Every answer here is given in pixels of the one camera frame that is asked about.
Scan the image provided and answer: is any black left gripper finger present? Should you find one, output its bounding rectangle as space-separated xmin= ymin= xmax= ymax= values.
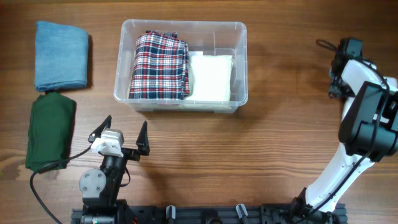
xmin=136 ymin=121 xmax=150 ymax=156
xmin=88 ymin=115 xmax=112 ymax=143

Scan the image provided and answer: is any red navy plaid cloth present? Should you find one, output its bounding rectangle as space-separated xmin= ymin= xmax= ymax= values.
xmin=129 ymin=30 xmax=190 ymax=100

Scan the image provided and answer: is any cream cloth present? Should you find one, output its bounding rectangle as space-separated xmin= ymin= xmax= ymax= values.
xmin=176 ymin=55 xmax=233 ymax=111

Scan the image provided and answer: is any clear plastic storage container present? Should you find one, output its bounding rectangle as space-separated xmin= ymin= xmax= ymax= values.
xmin=113 ymin=19 xmax=249 ymax=113

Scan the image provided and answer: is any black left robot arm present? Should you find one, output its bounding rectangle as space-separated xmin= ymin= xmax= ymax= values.
xmin=79 ymin=116 xmax=150 ymax=224

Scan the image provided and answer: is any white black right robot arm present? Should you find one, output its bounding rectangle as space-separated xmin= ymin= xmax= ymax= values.
xmin=286 ymin=37 xmax=397 ymax=223

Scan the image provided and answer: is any folded dark green cloth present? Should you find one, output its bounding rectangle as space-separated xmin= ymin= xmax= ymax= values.
xmin=25 ymin=92 xmax=76 ymax=171

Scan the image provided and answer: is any folded blue cloth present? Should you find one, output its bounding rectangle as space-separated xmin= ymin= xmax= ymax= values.
xmin=34 ymin=21 xmax=89 ymax=92

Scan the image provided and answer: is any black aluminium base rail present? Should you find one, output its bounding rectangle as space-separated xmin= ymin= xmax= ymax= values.
xmin=70 ymin=203 xmax=346 ymax=224

